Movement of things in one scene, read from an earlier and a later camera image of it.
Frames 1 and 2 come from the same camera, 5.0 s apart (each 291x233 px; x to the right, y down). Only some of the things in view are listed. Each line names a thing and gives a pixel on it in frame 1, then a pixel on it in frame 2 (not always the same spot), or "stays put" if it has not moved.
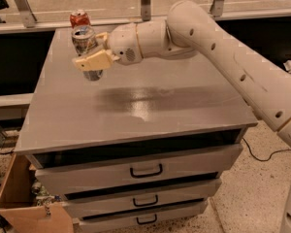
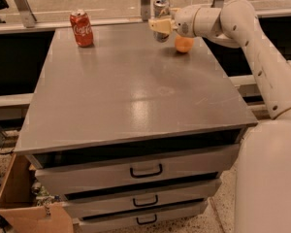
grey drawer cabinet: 140,149 stays put
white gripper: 122,45 to 183,22
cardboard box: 18,207 stays put
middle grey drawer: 141,199 stays put
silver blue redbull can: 84,42 to 161,11
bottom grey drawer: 140,218 stays put
